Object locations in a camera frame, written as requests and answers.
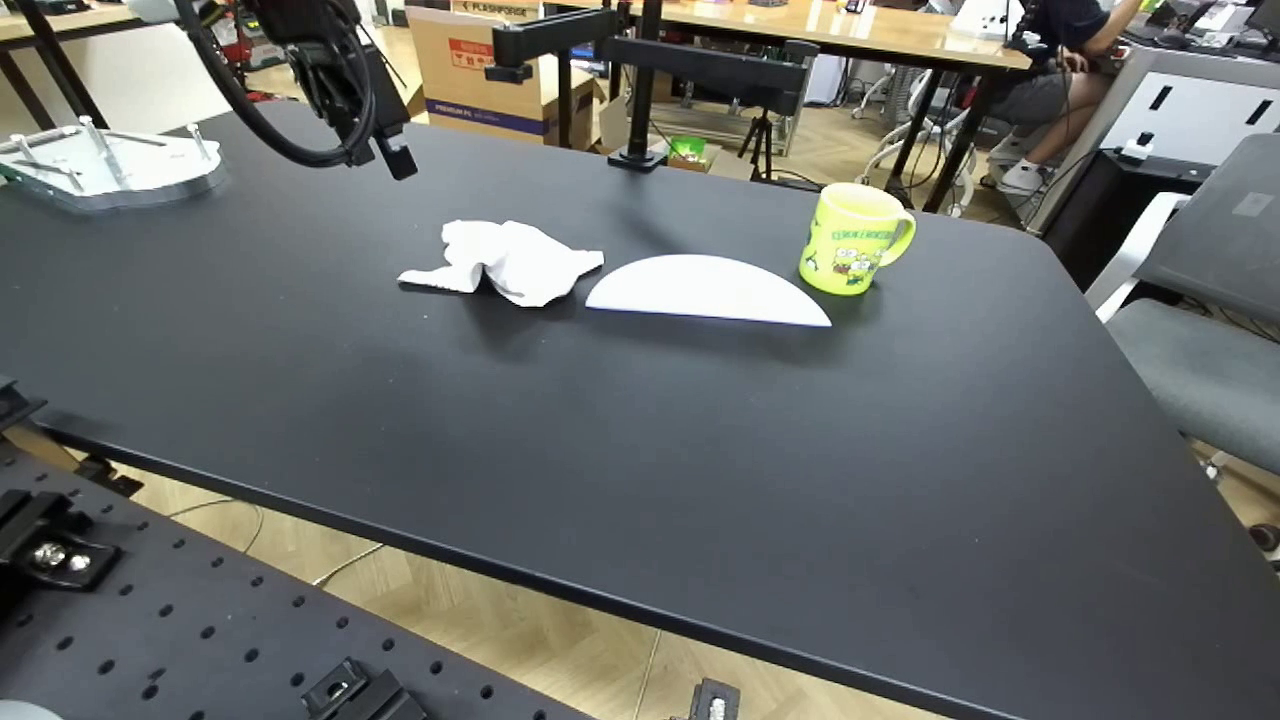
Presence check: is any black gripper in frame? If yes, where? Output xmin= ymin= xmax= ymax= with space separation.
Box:
xmin=243 ymin=0 xmax=418 ymax=184

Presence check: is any white cloth towel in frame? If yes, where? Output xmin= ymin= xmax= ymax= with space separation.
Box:
xmin=394 ymin=217 xmax=608 ymax=313

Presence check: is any clear acrylic rack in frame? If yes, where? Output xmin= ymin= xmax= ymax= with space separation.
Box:
xmin=0 ymin=117 xmax=227 ymax=217

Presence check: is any cardboard box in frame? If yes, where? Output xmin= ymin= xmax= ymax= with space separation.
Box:
xmin=402 ymin=6 xmax=611 ymax=154

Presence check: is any white panel board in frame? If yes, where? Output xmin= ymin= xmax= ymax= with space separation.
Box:
xmin=55 ymin=17 xmax=241 ymax=137

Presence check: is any green tape roll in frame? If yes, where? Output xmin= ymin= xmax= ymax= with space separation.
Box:
xmin=663 ymin=132 xmax=715 ymax=171

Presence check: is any white plate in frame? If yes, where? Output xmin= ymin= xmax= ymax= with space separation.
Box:
xmin=579 ymin=251 xmax=834 ymax=332

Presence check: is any wooden desk with black legs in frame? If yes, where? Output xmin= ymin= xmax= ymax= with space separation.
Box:
xmin=0 ymin=0 xmax=151 ymax=132

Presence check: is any small black tripod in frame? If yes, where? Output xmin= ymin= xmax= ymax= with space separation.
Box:
xmin=735 ymin=109 xmax=791 ymax=187

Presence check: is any yellow-green printed mug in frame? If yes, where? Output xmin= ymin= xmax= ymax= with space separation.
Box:
xmin=797 ymin=182 xmax=919 ymax=299

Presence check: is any long wooden table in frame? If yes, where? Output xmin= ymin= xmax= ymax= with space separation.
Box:
xmin=542 ymin=0 xmax=1037 ymax=217

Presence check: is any small silver-black clamp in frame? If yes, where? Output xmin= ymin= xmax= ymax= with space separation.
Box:
xmin=684 ymin=675 xmax=743 ymax=720

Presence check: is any seated person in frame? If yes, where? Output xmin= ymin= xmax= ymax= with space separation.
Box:
xmin=992 ymin=0 xmax=1152 ymax=206

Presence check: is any grey slotted cabinet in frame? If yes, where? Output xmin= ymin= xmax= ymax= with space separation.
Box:
xmin=1030 ymin=43 xmax=1280 ymax=237

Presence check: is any grey office chair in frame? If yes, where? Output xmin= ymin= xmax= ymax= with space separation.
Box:
xmin=1103 ymin=129 xmax=1280 ymax=477

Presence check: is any thick black cable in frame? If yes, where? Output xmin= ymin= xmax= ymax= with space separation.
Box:
xmin=171 ymin=0 xmax=392 ymax=171

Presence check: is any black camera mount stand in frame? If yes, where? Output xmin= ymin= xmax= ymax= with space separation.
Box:
xmin=480 ymin=0 xmax=821 ymax=175

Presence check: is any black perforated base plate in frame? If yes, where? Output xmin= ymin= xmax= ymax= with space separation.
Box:
xmin=0 ymin=451 xmax=591 ymax=720

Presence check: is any black bracket with silver screws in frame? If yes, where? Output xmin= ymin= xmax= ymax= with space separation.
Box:
xmin=0 ymin=489 xmax=122 ymax=595

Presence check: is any black clamp bracket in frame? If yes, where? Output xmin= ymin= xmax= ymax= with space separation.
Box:
xmin=297 ymin=656 xmax=434 ymax=720

